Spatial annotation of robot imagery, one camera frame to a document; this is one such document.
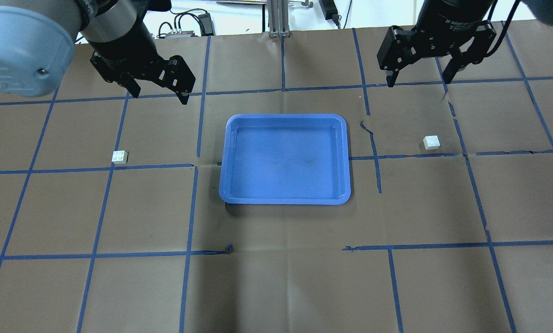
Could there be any black cable bundle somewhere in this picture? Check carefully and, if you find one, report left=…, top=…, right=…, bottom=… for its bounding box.
left=157, top=12, right=215, bottom=38

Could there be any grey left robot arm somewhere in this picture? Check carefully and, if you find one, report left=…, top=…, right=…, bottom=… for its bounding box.
left=0, top=0, right=196, bottom=104

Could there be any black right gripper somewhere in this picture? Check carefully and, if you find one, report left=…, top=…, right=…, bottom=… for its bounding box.
left=377, top=13, right=497, bottom=88

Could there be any black power adapter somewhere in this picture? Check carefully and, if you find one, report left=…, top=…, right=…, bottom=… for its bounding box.
left=319, top=0, right=340, bottom=28

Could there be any blue plastic tray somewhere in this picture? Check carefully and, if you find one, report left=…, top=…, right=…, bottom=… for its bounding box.
left=219, top=114, right=352, bottom=206

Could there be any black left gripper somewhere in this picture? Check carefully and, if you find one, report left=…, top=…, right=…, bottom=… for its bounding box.
left=90, top=25, right=196, bottom=105

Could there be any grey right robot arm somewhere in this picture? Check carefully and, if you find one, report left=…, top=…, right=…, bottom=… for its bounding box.
left=377, top=0, right=520, bottom=88

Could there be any white building block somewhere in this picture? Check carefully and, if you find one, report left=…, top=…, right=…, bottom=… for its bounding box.
left=111, top=150, right=129, bottom=165
left=423, top=135, right=441, bottom=150

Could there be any aluminium extrusion post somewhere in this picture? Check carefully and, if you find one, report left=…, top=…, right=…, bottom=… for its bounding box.
left=267, top=0, right=290, bottom=38

